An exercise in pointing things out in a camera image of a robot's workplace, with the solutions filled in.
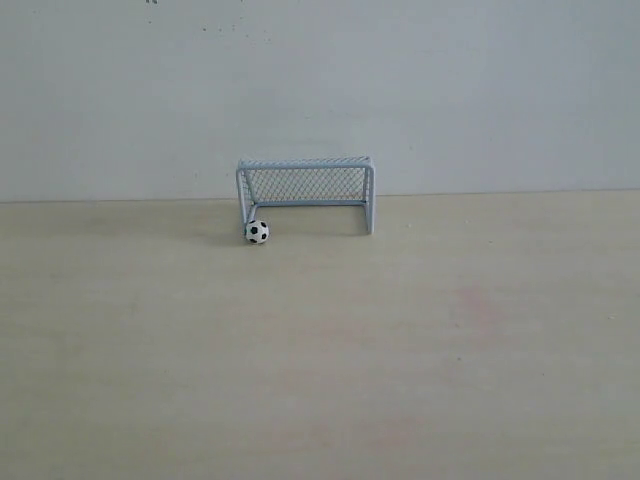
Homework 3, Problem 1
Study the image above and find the black and white soccer ball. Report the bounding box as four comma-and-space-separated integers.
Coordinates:
244, 219, 270, 244

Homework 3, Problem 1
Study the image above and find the white miniature soccer goal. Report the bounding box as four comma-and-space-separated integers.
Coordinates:
235, 156, 376, 234

